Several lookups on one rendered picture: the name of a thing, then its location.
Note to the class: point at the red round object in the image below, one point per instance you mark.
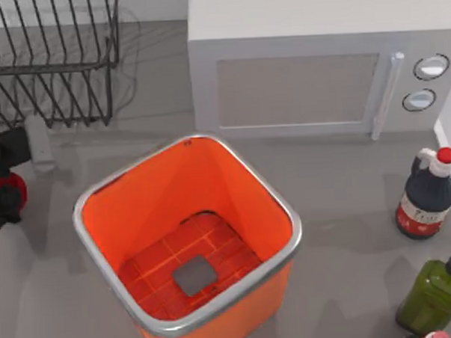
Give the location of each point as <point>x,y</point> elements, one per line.
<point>21,189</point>

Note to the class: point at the pale grey rounded box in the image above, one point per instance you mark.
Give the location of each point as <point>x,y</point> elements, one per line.
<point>40,141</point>

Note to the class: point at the microwave oven door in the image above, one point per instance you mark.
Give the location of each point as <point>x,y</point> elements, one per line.
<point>207,91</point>

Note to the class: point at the orange bin with metal rim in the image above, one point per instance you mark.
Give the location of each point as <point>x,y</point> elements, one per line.
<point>226,176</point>

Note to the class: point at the pale microwave oven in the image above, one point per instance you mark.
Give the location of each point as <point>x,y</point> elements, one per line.
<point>278,13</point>

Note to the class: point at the small microwave knob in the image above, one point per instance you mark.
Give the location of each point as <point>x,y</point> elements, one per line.
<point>419,100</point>

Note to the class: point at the dark bottle with red cap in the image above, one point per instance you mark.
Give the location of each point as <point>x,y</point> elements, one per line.
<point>429,197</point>

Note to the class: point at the green bottle with black cap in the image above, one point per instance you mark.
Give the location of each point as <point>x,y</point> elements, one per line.
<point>429,298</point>

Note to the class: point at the large microwave knob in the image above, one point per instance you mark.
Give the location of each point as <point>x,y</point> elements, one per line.
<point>430,67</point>

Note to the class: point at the red round lid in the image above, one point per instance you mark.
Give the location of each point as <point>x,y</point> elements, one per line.
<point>436,335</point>

